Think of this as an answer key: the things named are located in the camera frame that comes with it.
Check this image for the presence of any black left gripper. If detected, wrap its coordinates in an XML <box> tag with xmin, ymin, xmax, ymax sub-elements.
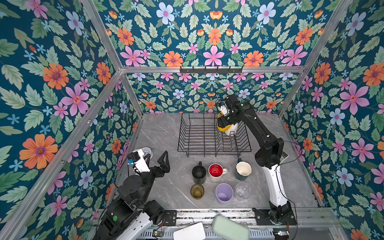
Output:
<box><xmin>137</xmin><ymin>150</ymin><xmax>172</xmax><ymax>208</ymax></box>

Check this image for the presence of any yellow mug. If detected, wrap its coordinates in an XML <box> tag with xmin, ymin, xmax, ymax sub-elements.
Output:
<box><xmin>217</xmin><ymin>113</ymin><xmax>231</xmax><ymax>132</ymax></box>

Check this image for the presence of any white ceramic mug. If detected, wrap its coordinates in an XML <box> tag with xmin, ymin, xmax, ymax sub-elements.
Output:
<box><xmin>225</xmin><ymin>123</ymin><xmax>239</xmax><ymax>137</ymax></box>

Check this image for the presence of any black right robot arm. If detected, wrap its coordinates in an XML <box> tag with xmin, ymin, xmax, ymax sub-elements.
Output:
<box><xmin>217</xmin><ymin>95</ymin><xmax>297</xmax><ymax>225</ymax></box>

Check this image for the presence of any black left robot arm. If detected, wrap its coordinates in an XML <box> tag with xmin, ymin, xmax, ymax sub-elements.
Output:
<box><xmin>93</xmin><ymin>149</ymin><xmax>171</xmax><ymax>240</ymax></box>

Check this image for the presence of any small white round timer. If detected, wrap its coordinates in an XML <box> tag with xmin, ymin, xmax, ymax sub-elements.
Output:
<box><xmin>142</xmin><ymin>147</ymin><xmax>153</xmax><ymax>160</ymax></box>

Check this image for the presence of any black mug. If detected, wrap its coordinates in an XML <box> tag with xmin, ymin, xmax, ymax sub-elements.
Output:
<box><xmin>192</xmin><ymin>162</ymin><xmax>207</xmax><ymax>185</ymax></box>

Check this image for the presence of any olive green glass tumbler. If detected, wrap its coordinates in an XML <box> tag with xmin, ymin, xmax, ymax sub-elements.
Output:
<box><xmin>190</xmin><ymin>184</ymin><xmax>205</xmax><ymax>200</ymax></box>

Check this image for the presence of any white mug red inside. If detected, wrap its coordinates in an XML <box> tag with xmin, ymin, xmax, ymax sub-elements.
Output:
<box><xmin>208</xmin><ymin>164</ymin><xmax>228</xmax><ymax>183</ymax></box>

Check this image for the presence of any dark green mug cream inside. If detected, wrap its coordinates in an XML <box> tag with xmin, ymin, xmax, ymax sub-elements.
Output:
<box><xmin>235</xmin><ymin>158</ymin><xmax>252</xmax><ymax>181</ymax></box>

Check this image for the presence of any lilac plastic cup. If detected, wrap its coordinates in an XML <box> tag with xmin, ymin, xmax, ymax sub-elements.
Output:
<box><xmin>215</xmin><ymin>183</ymin><xmax>234</xmax><ymax>205</ymax></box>

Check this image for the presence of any white rectangular box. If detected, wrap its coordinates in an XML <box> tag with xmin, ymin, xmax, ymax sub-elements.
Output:
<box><xmin>173</xmin><ymin>223</ymin><xmax>206</xmax><ymax>240</ymax></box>

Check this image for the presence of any clear glass tumbler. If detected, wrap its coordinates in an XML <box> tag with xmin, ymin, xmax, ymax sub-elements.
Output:
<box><xmin>235</xmin><ymin>182</ymin><xmax>251</xmax><ymax>199</ymax></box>

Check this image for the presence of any pale green rectangular box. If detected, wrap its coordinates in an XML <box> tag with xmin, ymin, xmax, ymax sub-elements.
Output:
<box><xmin>212</xmin><ymin>215</ymin><xmax>250</xmax><ymax>240</ymax></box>

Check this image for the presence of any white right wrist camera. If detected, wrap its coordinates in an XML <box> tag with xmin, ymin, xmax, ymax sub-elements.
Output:
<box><xmin>219</xmin><ymin>103</ymin><xmax>229</xmax><ymax>116</ymax></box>

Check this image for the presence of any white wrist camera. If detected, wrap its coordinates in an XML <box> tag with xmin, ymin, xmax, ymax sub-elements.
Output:
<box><xmin>219</xmin><ymin>103</ymin><xmax>229</xmax><ymax>116</ymax></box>
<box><xmin>127</xmin><ymin>149</ymin><xmax>150</xmax><ymax>175</ymax></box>

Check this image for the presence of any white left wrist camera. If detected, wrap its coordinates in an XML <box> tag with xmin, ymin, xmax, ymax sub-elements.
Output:
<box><xmin>127</xmin><ymin>149</ymin><xmax>150</xmax><ymax>175</ymax></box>

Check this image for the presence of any black wire dish rack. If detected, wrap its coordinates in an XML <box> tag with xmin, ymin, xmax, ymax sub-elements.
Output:
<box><xmin>178</xmin><ymin>113</ymin><xmax>252</xmax><ymax>157</ymax></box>

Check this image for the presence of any black wall hook rail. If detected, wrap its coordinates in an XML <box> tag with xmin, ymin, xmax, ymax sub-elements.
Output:
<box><xmin>179</xmin><ymin>66</ymin><xmax>243</xmax><ymax>75</ymax></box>

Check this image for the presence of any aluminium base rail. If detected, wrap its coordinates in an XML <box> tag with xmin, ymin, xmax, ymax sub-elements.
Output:
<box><xmin>165</xmin><ymin>208</ymin><xmax>341</xmax><ymax>229</ymax></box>

